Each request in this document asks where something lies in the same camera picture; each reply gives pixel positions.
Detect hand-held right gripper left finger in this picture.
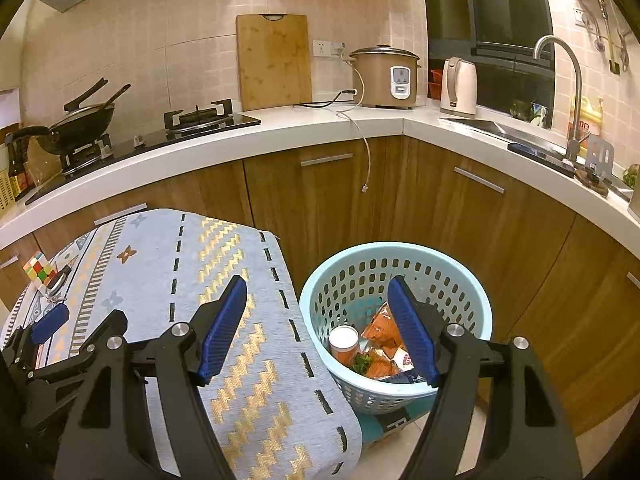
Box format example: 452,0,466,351
54,275,248,480

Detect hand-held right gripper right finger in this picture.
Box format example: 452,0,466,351
387,275,583,480

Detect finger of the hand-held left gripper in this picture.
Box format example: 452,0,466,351
30,309,129,386
5,304,71,371

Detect orange snack packet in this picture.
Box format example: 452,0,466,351
361,302,406,356

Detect green-printed snack packet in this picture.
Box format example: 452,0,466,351
350,350,401,380

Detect light blue plastic basket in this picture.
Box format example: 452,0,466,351
299,242,493,415

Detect can with white lid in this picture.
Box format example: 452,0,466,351
328,325,360,365

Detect bunch of keys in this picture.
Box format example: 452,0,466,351
45,264,73,306

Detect colourful puzzle cube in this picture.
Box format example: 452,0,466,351
22,250,58,286

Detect patterned grey tablecloth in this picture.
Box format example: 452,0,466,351
0,208,363,480

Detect teal box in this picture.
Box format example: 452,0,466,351
356,400,436,451

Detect wooden kitchen cabinet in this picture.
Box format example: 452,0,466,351
0,135,640,453

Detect yellow plastic basket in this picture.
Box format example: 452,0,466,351
0,169,16,213

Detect dark sauce bottles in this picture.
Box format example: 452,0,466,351
4,132,31,198

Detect black wok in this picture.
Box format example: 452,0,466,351
5,104,117,158

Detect black gas stove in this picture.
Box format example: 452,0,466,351
25,99,262,206

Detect steel sink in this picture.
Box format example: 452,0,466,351
440,117,576,177

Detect round wooden coaster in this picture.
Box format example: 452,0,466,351
574,167,610,197

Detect white electric kettle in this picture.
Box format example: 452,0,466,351
439,56,478,118

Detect beige rice cooker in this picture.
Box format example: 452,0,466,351
349,45,421,110

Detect wooden cutting board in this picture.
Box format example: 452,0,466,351
236,13,313,112

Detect yellow dish soap bottle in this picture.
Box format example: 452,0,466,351
570,95,605,141

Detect chrome faucet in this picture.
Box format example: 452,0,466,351
532,35,585,161

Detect dark window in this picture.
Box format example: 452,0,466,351
420,0,556,128

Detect hanging scissors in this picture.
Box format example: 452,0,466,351
617,30,633,74

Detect hanging metal utensil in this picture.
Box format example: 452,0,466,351
597,0,622,75

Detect hanging metal ladle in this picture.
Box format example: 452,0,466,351
580,0,606,52

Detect white cable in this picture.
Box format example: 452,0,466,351
336,105,373,193

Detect black-handled spatula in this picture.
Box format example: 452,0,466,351
64,77,109,112

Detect black-handled ladle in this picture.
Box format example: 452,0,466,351
92,83,132,117

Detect black power cord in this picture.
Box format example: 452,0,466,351
292,89,358,109

